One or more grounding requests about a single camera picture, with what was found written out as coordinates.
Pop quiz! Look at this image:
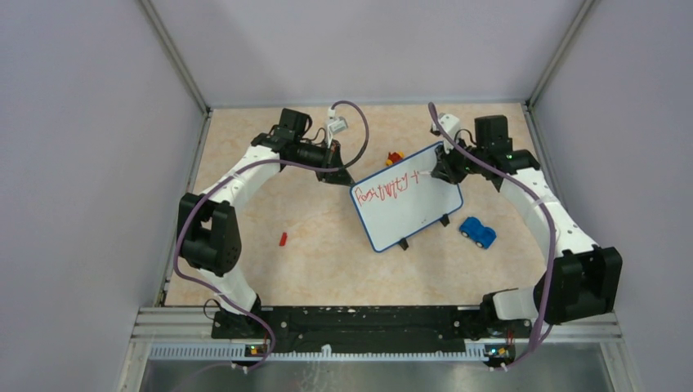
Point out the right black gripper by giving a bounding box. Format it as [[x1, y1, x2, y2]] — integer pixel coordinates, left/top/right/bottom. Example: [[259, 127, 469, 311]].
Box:
[[432, 135, 487, 185]]

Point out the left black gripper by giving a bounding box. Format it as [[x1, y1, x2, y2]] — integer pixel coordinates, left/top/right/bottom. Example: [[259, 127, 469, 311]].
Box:
[[294, 138, 355, 187]]

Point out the blue framed whiteboard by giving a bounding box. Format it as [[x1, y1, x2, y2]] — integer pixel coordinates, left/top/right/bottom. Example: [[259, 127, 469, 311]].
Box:
[[350, 141, 463, 253]]

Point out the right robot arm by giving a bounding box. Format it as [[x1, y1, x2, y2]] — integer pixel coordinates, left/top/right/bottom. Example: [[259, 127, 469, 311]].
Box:
[[431, 112, 623, 336]]

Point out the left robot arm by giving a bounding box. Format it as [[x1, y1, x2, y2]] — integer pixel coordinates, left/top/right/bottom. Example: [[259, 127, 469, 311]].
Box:
[[174, 104, 367, 338]]

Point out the metal whiteboard stand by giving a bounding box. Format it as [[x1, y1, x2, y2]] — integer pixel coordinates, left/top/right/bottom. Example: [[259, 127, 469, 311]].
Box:
[[397, 214, 451, 252]]

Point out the colourful toy brick vehicle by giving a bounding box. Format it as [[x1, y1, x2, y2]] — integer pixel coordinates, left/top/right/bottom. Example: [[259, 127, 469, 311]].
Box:
[[385, 152, 405, 167]]

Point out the blue toy car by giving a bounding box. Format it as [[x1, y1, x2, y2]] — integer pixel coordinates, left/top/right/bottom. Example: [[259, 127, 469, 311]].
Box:
[[458, 216, 497, 249]]

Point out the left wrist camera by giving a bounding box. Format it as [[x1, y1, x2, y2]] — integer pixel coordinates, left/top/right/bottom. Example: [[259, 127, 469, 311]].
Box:
[[324, 107, 348, 147]]

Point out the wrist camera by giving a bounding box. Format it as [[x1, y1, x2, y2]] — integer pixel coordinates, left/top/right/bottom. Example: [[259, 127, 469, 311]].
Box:
[[324, 107, 348, 147], [430, 113, 463, 154]]

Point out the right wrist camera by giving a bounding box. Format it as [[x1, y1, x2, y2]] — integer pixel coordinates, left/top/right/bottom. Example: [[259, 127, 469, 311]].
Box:
[[430, 113, 463, 154]]

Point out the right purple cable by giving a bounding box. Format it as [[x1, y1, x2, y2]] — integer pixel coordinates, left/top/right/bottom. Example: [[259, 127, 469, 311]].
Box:
[[427, 102, 559, 372]]

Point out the purple cable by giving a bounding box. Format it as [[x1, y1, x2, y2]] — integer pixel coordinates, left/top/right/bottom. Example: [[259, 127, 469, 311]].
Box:
[[427, 102, 559, 372], [172, 100, 371, 374]]

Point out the left aluminium frame post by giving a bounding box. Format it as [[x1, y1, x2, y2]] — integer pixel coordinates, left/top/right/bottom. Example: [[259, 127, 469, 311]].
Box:
[[136, 0, 210, 116]]

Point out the aluminium frame post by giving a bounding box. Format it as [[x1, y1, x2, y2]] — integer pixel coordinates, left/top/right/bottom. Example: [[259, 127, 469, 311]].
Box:
[[136, 0, 210, 116], [525, 0, 600, 112]]

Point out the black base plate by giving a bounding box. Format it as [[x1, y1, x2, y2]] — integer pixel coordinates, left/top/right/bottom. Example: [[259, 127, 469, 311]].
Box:
[[211, 305, 531, 354]]

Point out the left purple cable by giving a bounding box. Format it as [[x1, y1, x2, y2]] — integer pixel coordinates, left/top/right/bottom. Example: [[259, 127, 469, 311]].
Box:
[[172, 100, 371, 374]]

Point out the right aluminium frame post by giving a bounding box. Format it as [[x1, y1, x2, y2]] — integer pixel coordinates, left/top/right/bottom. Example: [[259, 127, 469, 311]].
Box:
[[525, 0, 600, 112]]

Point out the white slotted cable duct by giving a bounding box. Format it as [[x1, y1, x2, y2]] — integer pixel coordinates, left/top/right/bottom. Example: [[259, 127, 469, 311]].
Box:
[[149, 343, 488, 362]]

